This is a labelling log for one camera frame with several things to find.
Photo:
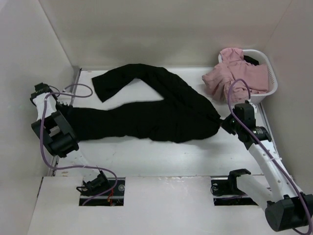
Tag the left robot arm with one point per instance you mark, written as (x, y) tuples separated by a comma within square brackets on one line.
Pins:
[(58, 138)]

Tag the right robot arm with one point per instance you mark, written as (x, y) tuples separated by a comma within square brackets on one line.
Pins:
[(285, 205)]

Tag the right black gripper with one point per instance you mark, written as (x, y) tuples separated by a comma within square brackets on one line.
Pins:
[(224, 124)]

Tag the white laundry basket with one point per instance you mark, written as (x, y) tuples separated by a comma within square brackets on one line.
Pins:
[(254, 68)]

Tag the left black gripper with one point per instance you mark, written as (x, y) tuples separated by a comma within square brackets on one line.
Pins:
[(67, 109)]

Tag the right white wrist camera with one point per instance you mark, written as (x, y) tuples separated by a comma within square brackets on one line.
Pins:
[(252, 105)]

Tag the black trousers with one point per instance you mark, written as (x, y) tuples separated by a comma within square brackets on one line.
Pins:
[(182, 115)]

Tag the left aluminium table rail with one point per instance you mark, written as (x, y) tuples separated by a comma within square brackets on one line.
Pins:
[(71, 89)]

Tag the pink trousers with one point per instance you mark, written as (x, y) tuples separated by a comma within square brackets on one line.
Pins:
[(219, 81)]

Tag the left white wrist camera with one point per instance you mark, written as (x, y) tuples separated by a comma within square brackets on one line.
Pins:
[(65, 98)]

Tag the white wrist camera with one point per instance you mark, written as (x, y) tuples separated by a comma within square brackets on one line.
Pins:
[(252, 105), (65, 98)]

